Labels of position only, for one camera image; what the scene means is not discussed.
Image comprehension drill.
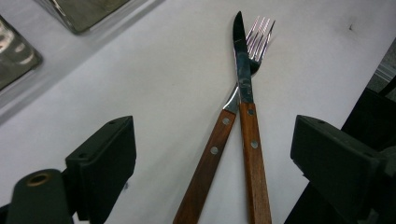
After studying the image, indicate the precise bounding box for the wooden handled fork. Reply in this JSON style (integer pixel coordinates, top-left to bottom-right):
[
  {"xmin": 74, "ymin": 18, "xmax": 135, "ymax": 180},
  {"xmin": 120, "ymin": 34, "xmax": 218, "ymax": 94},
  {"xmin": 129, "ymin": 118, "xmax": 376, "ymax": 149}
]
[{"xmin": 172, "ymin": 15, "xmax": 276, "ymax": 224}]

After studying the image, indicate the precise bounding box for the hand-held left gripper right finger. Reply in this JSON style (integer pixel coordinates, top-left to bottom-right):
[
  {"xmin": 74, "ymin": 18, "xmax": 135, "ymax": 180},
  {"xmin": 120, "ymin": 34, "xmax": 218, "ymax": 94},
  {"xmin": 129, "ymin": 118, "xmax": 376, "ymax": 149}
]
[{"xmin": 290, "ymin": 115, "xmax": 396, "ymax": 224}]

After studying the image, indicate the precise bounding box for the wooden handled table knife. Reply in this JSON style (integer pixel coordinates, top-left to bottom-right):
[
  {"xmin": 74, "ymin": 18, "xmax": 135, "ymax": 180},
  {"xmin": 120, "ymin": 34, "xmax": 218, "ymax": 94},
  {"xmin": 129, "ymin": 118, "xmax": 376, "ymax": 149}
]
[{"xmin": 232, "ymin": 10, "xmax": 274, "ymax": 224}]

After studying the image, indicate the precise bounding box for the smoky transparent plastic bin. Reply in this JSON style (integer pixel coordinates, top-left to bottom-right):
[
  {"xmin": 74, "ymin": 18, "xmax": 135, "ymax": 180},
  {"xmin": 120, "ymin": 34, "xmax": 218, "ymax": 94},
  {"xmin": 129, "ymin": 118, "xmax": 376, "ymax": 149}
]
[
  {"xmin": 0, "ymin": 15, "xmax": 44, "ymax": 91},
  {"xmin": 34, "ymin": 0, "xmax": 132, "ymax": 35}
]

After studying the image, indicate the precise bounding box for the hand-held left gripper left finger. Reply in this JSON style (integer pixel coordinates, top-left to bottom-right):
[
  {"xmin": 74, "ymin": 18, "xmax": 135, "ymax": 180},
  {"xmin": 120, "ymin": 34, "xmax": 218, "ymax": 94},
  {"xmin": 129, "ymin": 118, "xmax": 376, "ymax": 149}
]
[{"xmin": 64, "ymin": 115, "xmax": 137, "ymax": 222}]

